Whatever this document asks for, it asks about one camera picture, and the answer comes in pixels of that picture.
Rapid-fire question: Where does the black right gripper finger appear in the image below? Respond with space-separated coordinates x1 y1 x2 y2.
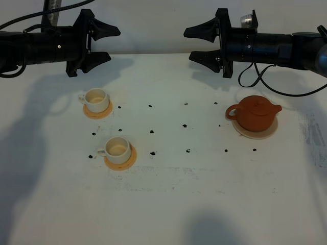
189 50 220 73
183 18 218 43

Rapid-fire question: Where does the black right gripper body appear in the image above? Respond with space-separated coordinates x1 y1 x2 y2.
216 8 255 78

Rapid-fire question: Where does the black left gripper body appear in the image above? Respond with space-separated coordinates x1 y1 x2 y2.
55 9 94 77

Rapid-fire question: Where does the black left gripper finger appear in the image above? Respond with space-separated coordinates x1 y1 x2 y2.
91 19 121 41
81 52 111 74

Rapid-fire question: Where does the brown clay teapot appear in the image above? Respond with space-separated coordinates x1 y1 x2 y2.
225 95 282 132

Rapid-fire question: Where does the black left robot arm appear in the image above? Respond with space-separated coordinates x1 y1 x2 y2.
1 9 121 78

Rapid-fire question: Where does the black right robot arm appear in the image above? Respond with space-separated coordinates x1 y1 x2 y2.
183 8 326 78

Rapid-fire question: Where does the cream round teapot coaster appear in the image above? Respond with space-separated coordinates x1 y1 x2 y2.
232 117 278 140

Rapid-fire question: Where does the far white teacup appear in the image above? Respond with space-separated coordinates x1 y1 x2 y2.
78 88 109 113

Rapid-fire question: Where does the white teacup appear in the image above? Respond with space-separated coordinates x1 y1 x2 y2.
78 88 109 113
97 136 131 165

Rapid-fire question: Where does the far orange round coaster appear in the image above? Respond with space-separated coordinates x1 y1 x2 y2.
83 101 112 119

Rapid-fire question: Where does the orange round coaster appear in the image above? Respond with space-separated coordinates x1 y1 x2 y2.
83 101 112 119
104 145 137 171

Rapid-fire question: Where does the near white teacup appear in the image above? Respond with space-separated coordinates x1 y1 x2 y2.
97 136 131 165

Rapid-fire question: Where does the near orange round coaster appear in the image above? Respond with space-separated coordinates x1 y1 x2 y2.
104 145 137 171

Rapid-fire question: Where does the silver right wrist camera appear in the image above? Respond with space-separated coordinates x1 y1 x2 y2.
240 10 259 34

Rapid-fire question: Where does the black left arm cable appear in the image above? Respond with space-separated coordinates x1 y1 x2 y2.
0 0 96 79

